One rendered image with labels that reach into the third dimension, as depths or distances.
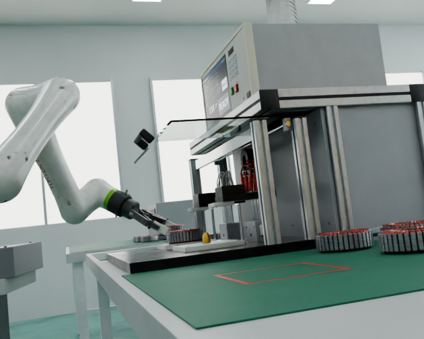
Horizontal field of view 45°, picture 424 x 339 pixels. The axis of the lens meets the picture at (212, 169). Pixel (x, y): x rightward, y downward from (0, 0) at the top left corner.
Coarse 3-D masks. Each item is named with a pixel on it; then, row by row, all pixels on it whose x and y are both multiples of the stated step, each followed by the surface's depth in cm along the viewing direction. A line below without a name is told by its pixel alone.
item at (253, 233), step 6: (246, 222) 135; (252, 222) 130; (258, 222) 129; (246, 228) 135; (252, 228) 131; (258, 228) 129; (246, 234) 135; (252, 234) 131; (258, 234) 129; (252, 240) 131; (258, 240) 129
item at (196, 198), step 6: (210, 192) 153; (198, 198) 152; (204, 198) 152; (210, 198) 152; (198, 204) 152; (204, 204) 151; (192, 210) 151; (198, 210) 151; (204, 210) 153; (228, 210) 156; (228, 216) 156; (228, 222) 156
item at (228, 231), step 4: (220, 224) 158; (224, 224) 154; (228, 224) 152; (232, 224) 153; (236, 224) 153; (220, 228) 158; (224, 228) 154; (228, 228) 152; (232, 228) 152; (236, 228) 153; (220, 232) 158; (224, 232) 154; (228, 232) 152; (232, 232) 152; (236, 232) 153; (224, 236) 155; (228, 236) 152; (232, 236) 152; (236, 236) 152; (240, 236) 153
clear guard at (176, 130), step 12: (180, 120) 112; (192, 120) 113; (204, 120) 114; (216, 120) 116; (228, 120) 117; (240, 120) 119; (168, 132) 123; (180, 132) 125; (192, 132) 127; (204, 132) 129; (216, 132) 131; (228, 132) 133; (240, 132) 135
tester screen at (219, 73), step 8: (224, 64) 145; (216, 72) 152; (224, 72) 145; (208, 80) 161; (216, 80) 153; (208, 88) 162; (216, 88) 154; (208, 96) 162; (216, 96) 154; (208, 104) 163; (216, 104) 155; (208, 112) 164
